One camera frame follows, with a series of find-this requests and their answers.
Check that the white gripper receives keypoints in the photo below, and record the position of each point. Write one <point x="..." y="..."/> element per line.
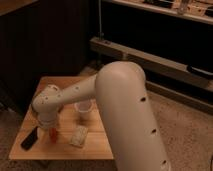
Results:
<point x="46" y="122"/>

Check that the red pepper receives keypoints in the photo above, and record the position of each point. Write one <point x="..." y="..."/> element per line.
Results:
<point x="53" y="134"/>

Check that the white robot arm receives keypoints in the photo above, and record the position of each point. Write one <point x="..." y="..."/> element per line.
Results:
<point x="119" y="89"/>

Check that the white ceramic cup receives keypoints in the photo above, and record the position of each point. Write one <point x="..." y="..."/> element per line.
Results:
<point x="84" y="109"/>

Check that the black remote control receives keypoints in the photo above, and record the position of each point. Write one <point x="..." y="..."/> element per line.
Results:
<point x="29" y="141"/>

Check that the beige sponge block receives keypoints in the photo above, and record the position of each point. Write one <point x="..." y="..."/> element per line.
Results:
<point x="79" y="136"/>

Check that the wooden side table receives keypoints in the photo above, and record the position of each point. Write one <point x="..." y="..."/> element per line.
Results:
<point x="96" y="146"/>

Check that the dark wooden cabinet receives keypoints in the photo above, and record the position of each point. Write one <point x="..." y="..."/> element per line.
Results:
<point x="45" y="38"/>

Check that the vertical metal pole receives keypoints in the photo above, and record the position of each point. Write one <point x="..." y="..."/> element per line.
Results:
<point x="101" y="34"/>

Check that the grey metal beam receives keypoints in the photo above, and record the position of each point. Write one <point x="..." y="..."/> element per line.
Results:
<point x="151" y="62"/>

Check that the cluttered back shelf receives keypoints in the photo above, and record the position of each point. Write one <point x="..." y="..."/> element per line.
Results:
<point x="194" y="10"/>

